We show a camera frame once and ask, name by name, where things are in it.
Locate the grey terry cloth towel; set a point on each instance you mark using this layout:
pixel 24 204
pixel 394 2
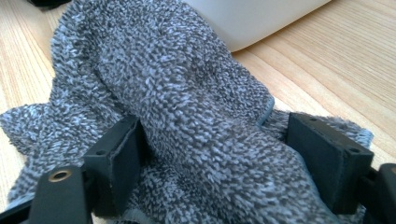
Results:
pixel 186 109

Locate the black flat object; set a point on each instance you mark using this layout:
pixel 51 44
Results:
pixel 46 2

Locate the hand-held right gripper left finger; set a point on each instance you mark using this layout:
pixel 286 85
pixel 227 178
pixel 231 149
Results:
pixel 115 174

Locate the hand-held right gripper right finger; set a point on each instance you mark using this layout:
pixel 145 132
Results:
pixel 330 161

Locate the white plastic container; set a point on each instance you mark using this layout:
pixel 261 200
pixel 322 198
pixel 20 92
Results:
pixel 249 18

